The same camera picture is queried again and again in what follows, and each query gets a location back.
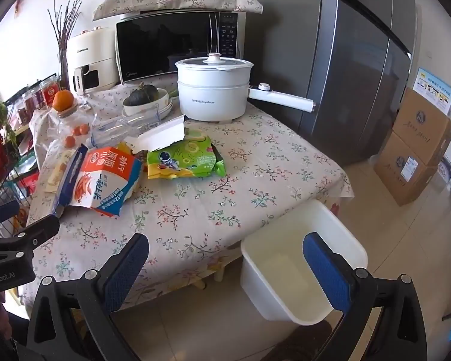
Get upper cardboard box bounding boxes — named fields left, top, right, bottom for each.
left=393, top=88, right=451, bottom=166

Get white plastic trash bin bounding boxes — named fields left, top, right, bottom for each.
left=240, top=200, right=368, bottom=325

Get cardboard box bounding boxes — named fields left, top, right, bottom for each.
left=393, top=88, right=451, bottom=166
left=374, top=132, right=438, bottom=206

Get dried branches in vase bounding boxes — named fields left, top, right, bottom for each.
left=47, top=0, right=83, bottom=90

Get clear plastic water bottle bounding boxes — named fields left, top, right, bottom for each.
left=84, top=108, right=161, bottom=149

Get red label glass jar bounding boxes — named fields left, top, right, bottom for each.
left=40, top=77, right=60, bottom=108

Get white electric cooking pot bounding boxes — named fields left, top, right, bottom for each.
left=176, top=53, right=315, bottom=122

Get brown fuzzy slipper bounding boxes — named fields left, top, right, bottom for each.
left=261, top=320, right=332, bottom=361

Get green snack bag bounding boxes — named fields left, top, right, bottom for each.
left=146, top=128, right=226, bottom=179

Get grey refrigerator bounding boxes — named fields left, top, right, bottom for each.
left=244, top=0, right=416, bottom=165

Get blue white leaflet box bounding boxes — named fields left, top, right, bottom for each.
left=413, top=68, right=451, bottom=118

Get large orange fruit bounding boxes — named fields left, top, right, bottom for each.
left=53, top=90, right=75, bottom=113

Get white stacked plate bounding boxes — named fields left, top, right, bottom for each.
left=122, top=96, right=173, bottom=120

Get dark green squash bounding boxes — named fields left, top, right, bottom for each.
left=124, top=83, right=160, bottom=107

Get white ceramic bowl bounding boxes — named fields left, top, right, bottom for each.
left=123, top=88, right=173, bottom=119

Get blue white milk carton box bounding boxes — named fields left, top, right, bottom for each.
left=53, top=144, right=142, bottom=217

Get glass jar with wooden lid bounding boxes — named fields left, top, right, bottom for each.
left=50, top=103, right=95, bottom=149

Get floral tablecloth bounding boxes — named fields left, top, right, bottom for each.
left=20, top=105, right=354, bottom=307

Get black microwave oven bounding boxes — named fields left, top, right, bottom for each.
left=115, top=10, right=238, bottom=83

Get yellow bread package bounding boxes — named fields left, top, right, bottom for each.
left=45, top=149, right=75, bottom=193

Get lower cardboard box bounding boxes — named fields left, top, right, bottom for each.
left=374, top=132, right=438, bottom=206

